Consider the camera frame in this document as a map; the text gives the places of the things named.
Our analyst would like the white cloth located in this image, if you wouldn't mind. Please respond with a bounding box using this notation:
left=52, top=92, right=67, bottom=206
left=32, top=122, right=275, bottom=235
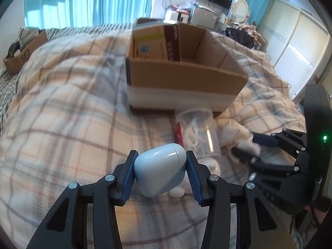
left=217, top=119, right=261, bottom=156

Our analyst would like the clear plastic floss jar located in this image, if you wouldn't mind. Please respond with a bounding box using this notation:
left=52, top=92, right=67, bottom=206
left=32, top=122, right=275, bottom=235
left=175, top=107, right=222, bottom=159

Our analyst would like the white ceramic animal figurine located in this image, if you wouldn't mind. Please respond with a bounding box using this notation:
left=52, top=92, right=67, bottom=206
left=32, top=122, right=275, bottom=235
left=169, top=157, right=221, bottom=198

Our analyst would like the pale blue earbuds case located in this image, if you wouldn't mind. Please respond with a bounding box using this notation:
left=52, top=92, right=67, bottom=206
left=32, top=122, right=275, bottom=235
left=134, top=143, right=186, bottom=198

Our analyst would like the white sliding wardrobe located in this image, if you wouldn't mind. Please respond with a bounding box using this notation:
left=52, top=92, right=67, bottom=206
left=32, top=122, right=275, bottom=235
left=261, top=0, right=330, bottom=99

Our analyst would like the plaid beige blanket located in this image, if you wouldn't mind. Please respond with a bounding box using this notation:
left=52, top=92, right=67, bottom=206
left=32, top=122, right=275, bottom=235
left=1, top=32, right=306, bottom=248

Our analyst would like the open cardboard box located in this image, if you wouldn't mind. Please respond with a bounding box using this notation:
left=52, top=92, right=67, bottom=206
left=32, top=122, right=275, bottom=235
left=126, top=18, right=248, bottom=113

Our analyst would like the black jacket on chair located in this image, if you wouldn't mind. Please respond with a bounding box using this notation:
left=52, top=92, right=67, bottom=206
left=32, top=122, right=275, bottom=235
left=223, top=28, right=255, bottom=49

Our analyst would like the oval white vanity mirror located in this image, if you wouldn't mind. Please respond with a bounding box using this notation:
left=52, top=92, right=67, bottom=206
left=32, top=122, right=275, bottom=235
left=231, top=0, right=250, bottom=23

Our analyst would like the grey checked bed sheet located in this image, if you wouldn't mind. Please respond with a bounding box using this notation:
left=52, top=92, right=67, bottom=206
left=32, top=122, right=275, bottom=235
left=0, top=22, right=136, bottom=125

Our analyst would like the silver mini fridge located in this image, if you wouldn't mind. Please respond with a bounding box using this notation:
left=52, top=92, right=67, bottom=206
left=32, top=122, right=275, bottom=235
left=190, top=5, right=217, bottom=30

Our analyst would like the yellow maroon product box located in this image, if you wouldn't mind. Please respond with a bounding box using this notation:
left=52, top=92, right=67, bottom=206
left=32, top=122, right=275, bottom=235
left=132, top=21, right=181, bottom=61

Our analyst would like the white suitcase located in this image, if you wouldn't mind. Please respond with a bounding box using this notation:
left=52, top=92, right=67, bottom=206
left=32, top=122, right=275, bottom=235
left=165, top=9, right=189, bottom=24

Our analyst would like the small cardboard box with clutter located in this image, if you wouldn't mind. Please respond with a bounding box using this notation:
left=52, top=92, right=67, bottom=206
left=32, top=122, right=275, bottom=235
left=3, top=29, right=48, bottom=75

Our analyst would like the teal window curtain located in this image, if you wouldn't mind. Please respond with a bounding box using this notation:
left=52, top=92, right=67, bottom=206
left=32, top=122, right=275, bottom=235
left=24, top=0, right=153, bottom=29

